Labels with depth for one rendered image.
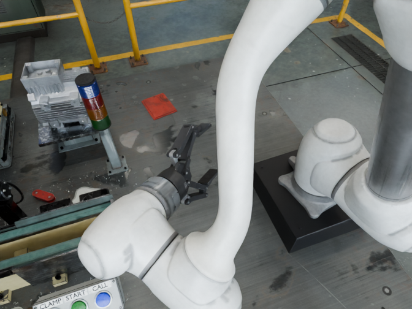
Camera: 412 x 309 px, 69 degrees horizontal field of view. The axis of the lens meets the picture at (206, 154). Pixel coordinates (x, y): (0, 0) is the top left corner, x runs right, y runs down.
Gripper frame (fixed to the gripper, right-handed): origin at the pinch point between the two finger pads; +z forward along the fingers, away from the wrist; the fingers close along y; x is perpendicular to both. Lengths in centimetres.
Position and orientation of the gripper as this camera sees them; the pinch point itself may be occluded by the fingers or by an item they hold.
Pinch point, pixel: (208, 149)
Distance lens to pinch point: 79.8
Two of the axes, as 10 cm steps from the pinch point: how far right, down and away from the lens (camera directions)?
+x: -8.7, -0.7, 5.0
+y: -1.7, -8.9, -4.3
